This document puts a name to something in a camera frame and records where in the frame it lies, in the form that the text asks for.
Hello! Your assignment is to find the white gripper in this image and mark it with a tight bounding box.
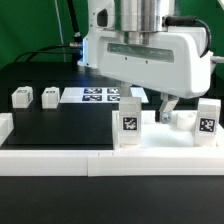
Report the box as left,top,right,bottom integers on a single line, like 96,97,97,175
98,27,212,123

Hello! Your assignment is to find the white square tabletop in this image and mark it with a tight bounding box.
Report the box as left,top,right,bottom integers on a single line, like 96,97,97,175
112,110,224,150

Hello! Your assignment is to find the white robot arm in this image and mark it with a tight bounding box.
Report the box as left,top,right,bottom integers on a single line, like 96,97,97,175
78,0,212,123

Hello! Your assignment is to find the white U-shaped fence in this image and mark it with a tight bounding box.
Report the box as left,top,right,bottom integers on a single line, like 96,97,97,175
0,113,224,177

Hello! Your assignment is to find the white sheet with tags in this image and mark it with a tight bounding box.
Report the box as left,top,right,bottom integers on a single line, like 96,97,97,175
59,87,150,105

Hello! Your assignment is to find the black hose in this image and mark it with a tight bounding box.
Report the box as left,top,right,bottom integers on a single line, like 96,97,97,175
65,0,83,44

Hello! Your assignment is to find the black cable with connector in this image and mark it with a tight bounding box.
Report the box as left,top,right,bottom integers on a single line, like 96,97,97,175
13,41,83,64

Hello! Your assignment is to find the white thin cable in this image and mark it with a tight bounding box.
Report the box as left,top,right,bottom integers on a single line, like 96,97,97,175
53,0,67,63

